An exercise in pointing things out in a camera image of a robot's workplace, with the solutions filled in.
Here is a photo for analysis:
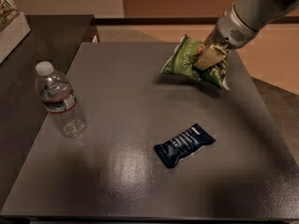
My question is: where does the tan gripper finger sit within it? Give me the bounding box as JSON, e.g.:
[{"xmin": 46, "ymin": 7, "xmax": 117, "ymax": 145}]
[{"xmin": 193, "ymin": 45, "xmax": 226, "ymax": 70}]

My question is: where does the green jalapeno chip bag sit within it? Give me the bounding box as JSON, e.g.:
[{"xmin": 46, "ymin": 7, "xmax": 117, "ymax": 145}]
[{"xmin": 161, "ymin": 35, "xmax": 230, "ymax": 91}]

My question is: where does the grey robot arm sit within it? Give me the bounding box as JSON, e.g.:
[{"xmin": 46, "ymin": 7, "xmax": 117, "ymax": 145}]
[{"xmin": 194, "ymin": 0, "xmax": 299, "ymax": 70}]

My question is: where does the dark blue rxbar wrapper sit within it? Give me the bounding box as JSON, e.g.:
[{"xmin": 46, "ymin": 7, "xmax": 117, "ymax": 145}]
[{"xmin": 153, "ymin": 123, "xmax": 216, "ymax": 169}]

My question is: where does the clear plastic water bottle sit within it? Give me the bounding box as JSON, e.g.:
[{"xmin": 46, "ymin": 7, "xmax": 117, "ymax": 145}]
[{"xmin": 36, "ymin": 62, "xmax": 87, "ymax": 138}]

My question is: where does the white box with snacks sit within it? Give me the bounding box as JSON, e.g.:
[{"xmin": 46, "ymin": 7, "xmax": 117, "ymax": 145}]
[{"xmin": 0, "ymin": 0, "xmax": 31, "ymax": 63}]

